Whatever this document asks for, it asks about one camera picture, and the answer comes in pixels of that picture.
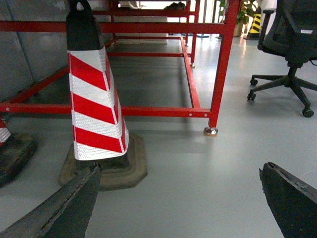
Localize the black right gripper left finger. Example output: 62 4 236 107
0 163 101 238

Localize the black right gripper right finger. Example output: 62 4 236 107
259 162 317 238

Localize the red white traffic cone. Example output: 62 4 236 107
58 0 148 191

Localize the black office chair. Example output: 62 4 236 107
247 0 317 118

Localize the yellow black striped cone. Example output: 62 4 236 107
244 13 261 40

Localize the potted green plant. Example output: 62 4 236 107
219 0 258 37

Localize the red metal frame table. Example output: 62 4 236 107
0 0 241 137

